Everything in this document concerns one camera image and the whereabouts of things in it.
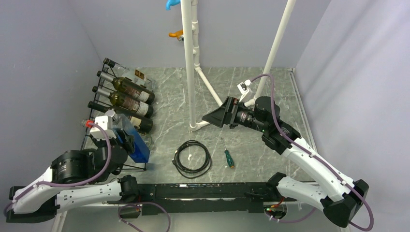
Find blue hook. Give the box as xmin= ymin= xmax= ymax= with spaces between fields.
xmin=166 ymin=0 xmax=181 ymax=11

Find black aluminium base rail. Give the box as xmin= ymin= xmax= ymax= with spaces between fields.
xmin=59 ymin=182 xmax=324 ymax=218

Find black wire wine rack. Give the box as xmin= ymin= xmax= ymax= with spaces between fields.
xmin=93 ymin=70 xmax=146 ymax=164

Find white PVC pipe frame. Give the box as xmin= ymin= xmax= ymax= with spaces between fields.
xmin=179 ymin=0 xmax=299 ymax=131

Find blue glass bottle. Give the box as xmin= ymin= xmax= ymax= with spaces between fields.
xmin=104 ymin=110 xmax=150 ymax=163

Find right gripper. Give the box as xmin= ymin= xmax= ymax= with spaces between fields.
xmin=202 ymin=96 xmax=267 ymax=133

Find small clear glass bottle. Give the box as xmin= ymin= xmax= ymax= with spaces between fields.
xmin=139 ymin=132 xmax=153 ymax=149

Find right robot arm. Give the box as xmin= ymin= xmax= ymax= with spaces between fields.
xmin=202 ymin=96 xmax=369 ymax=228

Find tall dark wine bottle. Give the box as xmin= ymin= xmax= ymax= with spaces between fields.
xmin=88 ymin=101 xmax=153 ymax=133

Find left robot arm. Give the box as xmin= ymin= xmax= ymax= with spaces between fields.
xmin=3 ymin=130 xmax=140 ymax=224

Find clear glass liquor bottle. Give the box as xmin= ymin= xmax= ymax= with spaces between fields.
xmin=103 ymin=58 xmax=156 ymax=90

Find coiled black cable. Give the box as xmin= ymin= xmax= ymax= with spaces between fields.
xmin=173 ymin=140 xmax=213 ymax=179

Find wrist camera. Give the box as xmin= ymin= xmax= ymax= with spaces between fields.
xmin=81 ymin=116 xmax=117 ymax=140
xmin=237 ymin=79 xmax=253 ymax=102

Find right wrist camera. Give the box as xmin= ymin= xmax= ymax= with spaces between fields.
xmin=237 ymin=79 xmax=253 ymax=102

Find orange hook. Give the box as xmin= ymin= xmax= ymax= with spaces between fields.
xmin=168 ymin=30 xmax=184 ymax=41

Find green handled screwdriver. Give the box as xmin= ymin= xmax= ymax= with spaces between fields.
xmin=221 ymin=138 xmax=234 ymax=169

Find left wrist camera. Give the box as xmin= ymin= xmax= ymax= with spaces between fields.
xmin=81 ymin=116 xmax=117 ymax=140

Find dark green wine bottle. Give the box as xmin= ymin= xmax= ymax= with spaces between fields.
xmin=96 ymin=71 xmax=155 ymax=104

